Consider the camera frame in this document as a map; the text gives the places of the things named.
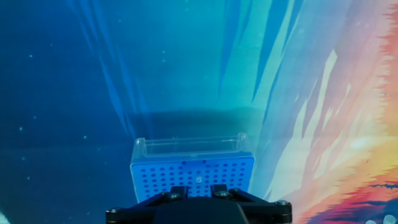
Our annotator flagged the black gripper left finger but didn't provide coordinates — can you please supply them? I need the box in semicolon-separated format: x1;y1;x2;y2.
105;185;190;224

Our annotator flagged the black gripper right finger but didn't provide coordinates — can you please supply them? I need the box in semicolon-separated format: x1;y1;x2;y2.
210;184;294;224

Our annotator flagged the blue pipette tip holder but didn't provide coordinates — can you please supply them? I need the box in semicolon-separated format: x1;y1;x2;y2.
129;155;256;203

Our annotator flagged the small clear hinged lid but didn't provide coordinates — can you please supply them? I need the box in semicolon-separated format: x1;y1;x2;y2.
130;133;254;164

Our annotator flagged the landscape print cloth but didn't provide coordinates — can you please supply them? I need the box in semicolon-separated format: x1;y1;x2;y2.
0;0;398;224

